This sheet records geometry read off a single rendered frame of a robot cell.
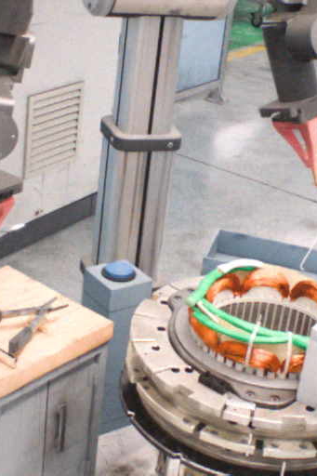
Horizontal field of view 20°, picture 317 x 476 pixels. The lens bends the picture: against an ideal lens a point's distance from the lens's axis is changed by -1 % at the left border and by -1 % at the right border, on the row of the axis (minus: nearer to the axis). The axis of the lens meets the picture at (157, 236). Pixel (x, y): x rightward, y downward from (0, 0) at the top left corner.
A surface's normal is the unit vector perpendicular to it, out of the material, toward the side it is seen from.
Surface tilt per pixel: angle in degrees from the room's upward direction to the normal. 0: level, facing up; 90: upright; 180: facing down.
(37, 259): 0
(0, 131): 90
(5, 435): 90
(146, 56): 90
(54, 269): 0
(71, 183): 90
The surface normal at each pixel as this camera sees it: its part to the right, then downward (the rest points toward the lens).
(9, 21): 0.18, 0.80
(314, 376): -0.58, 0.29
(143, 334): 0.11, -0.90
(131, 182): 0.33, 0.44
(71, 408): 0.77, 0.35
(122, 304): 0.59, 0.40
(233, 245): -0.25, 0.40
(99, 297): -0.80, 0.18
